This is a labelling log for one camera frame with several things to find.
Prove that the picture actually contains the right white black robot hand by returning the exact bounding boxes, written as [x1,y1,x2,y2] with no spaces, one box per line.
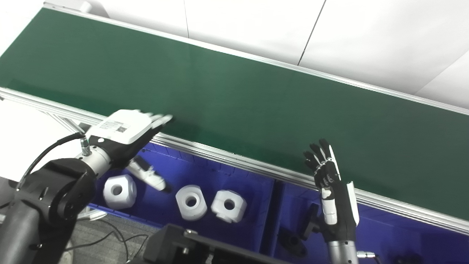
[303,139,360,243]

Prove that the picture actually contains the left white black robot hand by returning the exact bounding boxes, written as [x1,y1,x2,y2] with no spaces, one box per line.
[87,109,173,194]

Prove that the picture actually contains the white hexagonal plastic part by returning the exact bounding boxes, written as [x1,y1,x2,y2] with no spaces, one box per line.
[103,175,137,210]
[175,185,208,221]
[211,190,247,223]

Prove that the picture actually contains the black plastic part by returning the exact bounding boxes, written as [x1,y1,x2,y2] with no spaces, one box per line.
[394,253,422,264]
[278,203,323,257]

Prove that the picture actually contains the blue bin with black parts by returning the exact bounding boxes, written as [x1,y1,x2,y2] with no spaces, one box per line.
[269,180,469,264]

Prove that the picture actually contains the white conveyor leg foot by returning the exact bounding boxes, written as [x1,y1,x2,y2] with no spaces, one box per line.
[75,206,107,221]

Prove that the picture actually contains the blue bin with white parts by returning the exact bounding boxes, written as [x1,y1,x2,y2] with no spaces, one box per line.
[90,141,277,257]

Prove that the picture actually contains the green conveyor belt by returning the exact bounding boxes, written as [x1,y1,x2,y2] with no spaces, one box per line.
[0,8,469,221]
[0,2,469,235]

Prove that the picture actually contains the black robot torso equipment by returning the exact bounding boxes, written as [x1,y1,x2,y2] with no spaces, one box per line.
[128,224,293,264]

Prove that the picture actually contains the thin black floor cable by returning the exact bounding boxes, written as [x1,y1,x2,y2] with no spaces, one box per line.
[98,219,148,263]
[64,229,118,253]

